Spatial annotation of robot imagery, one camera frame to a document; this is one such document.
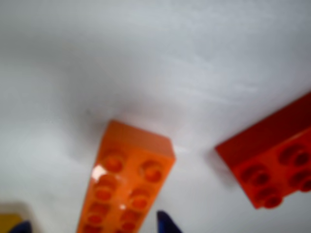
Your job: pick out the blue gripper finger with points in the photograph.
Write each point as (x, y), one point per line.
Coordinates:
(23, 228)
(167, 223)

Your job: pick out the yellow 2x4 brick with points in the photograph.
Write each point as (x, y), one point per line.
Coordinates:
(8, 222)

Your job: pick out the red 2x4 brick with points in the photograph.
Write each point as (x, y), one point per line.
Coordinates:
(267, 157)

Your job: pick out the orange 2x4 brick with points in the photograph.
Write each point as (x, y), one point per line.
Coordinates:
(126, 184)

